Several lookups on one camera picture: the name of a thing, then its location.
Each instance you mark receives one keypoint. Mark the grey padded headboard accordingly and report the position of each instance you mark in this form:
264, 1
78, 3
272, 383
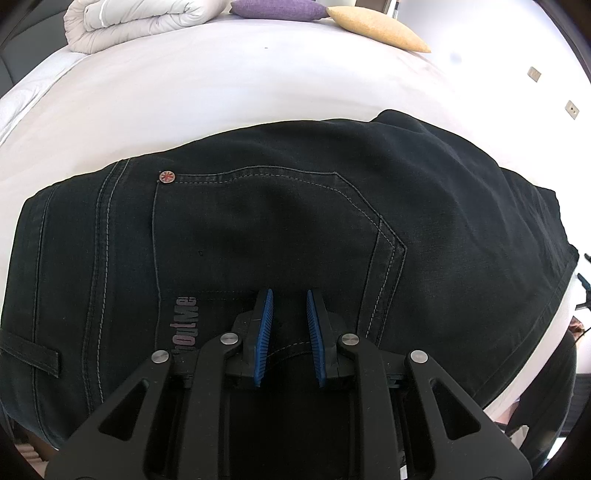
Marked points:
18, 60

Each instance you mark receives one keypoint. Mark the purple pillow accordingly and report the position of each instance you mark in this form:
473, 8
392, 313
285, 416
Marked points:
277, 8

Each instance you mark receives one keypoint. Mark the yellow pillow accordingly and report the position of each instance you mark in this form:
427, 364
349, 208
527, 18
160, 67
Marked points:
378, 27

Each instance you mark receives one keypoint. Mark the dark cloth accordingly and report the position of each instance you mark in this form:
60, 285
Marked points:
549, 397

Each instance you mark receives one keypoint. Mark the folded beige duvet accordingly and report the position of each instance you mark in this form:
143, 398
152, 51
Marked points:
138, 23

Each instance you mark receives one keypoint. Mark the bed with white sheet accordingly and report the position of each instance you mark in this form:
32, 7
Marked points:
184, 101

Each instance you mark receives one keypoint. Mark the brown cloth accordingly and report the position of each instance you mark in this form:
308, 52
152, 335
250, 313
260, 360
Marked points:
576, 328

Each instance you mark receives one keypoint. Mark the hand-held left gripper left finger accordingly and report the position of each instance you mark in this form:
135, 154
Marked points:
264, 332

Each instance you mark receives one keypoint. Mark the black denim pants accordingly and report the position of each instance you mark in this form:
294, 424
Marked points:
277, 221

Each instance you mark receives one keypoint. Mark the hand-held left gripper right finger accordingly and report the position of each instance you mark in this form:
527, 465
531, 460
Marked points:
316, 337

